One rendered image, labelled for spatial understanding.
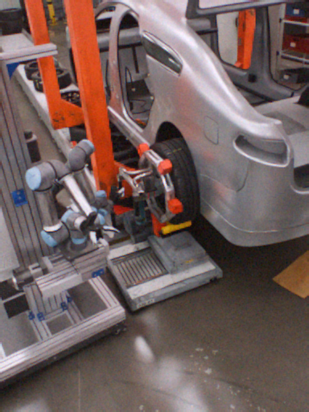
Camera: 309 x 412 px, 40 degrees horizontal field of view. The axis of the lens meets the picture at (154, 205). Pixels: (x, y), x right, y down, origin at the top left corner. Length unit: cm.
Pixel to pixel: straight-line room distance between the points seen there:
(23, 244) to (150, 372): 123
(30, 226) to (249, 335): 174
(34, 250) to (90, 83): 131
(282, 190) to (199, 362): 135
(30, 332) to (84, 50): 205
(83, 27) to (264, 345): 259
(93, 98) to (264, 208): 159
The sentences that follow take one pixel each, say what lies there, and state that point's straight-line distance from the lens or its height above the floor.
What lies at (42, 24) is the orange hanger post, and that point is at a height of 174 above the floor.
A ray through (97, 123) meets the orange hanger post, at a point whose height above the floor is 127.
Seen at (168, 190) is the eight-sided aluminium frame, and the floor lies 97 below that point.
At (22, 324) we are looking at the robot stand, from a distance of 336.
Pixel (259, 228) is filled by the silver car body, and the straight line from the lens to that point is 273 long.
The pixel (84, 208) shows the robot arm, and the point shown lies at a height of 121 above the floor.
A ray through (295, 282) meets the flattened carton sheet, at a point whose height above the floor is 1.
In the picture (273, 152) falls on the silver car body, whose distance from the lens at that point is 259.
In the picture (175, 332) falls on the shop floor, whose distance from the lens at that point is 334.
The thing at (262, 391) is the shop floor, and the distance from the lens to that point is 308.
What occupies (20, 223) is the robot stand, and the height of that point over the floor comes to 105.
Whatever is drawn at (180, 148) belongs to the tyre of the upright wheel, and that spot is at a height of 117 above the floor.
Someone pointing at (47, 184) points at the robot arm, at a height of 137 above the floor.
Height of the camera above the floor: 255
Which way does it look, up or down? 33 degrees down
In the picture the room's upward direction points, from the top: 5 degrees counter-clockwise
